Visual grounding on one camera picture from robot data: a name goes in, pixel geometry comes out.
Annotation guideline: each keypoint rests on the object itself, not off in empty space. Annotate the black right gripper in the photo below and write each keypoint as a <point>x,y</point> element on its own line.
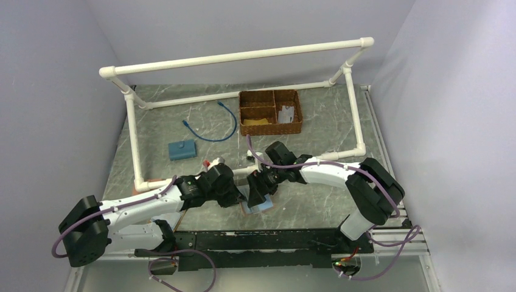
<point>260,188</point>

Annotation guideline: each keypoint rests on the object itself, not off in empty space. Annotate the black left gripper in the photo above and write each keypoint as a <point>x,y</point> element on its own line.
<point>233,197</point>

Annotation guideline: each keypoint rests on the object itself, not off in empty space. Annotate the orange credit card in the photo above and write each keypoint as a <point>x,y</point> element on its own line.
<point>256,120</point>
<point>259,122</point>
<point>252,122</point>

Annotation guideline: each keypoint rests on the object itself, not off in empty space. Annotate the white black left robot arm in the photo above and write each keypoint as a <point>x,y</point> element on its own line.
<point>140,222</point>

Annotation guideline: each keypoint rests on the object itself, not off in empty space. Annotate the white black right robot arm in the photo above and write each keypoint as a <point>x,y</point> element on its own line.
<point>373,189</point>

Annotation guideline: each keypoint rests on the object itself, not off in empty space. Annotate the blue leather card holder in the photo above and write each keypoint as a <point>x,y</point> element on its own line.
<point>182,150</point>

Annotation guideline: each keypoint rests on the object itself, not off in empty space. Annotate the grey cards in basket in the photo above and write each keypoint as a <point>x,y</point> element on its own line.
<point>286,114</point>

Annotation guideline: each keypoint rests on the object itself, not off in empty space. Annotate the brown wicker divided basket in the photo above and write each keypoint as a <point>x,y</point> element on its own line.
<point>265,104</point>

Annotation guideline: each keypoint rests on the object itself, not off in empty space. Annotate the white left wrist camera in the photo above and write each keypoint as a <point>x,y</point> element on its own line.
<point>209,164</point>

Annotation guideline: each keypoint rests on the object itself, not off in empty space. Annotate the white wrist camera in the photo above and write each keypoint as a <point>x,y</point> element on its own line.
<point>251,156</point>
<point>209,164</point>

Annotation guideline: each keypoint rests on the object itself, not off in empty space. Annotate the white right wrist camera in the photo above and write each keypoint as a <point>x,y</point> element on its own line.
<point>251,156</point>

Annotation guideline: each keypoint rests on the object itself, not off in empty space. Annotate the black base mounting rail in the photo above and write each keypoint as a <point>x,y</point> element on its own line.
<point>315,247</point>

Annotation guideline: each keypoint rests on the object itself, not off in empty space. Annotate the aluminium extrusion rail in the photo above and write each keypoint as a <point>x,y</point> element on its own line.
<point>386,269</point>

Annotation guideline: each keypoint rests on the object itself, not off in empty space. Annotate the white PVC pipe frame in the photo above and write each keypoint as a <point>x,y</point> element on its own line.
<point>132,100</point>

